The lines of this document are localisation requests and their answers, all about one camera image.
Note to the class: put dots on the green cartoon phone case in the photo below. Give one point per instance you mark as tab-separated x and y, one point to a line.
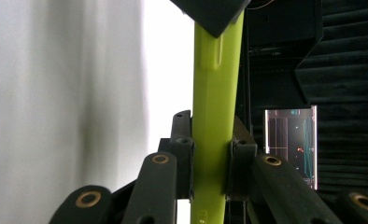
215	109

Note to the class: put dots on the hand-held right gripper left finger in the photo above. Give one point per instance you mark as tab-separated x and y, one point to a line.
183	161

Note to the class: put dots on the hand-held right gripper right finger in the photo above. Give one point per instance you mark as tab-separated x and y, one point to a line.
239	161

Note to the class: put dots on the lit monitor screen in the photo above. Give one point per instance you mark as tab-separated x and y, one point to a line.
291	143

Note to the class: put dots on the dark curtain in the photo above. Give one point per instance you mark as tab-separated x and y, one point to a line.
350	77

